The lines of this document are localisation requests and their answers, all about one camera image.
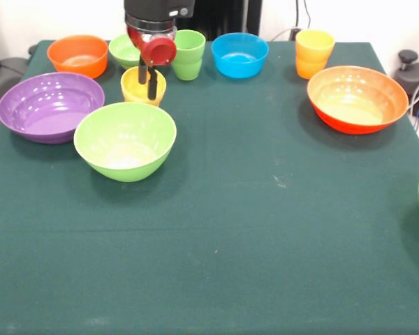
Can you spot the purple plastic bowl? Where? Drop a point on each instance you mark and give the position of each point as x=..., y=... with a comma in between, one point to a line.
x=45, y=111

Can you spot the small green plastic bowl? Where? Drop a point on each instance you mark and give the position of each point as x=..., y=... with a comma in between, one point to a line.
x=120, y=52

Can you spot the yellow plastic cup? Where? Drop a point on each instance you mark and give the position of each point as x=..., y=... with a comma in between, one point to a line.
x=314, y=56
x=132, y=87

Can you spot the black power plug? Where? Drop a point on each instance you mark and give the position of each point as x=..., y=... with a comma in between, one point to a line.
x=295, y=33

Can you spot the blue plastic bowl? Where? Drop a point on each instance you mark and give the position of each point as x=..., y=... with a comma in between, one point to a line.
x=240, y=56

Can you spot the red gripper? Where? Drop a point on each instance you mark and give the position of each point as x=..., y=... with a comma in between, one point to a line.
x=159, y=52

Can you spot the small orange plastic bowl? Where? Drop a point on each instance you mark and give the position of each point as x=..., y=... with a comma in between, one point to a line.
x=78, y=52

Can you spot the large orange plastic bowl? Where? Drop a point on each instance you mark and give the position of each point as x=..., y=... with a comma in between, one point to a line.
x=358, y=101

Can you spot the black knobbed equipment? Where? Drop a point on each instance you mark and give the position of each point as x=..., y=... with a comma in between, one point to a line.
x=415, y=80

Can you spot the dark green table cloth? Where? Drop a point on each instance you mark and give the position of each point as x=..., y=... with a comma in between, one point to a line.
x=195, y=244

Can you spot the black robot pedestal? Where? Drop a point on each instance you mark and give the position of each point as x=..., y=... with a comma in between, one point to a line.
x=223, y=15

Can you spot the green plastic cup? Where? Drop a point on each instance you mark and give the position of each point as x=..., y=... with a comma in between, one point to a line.
x=192, y=59

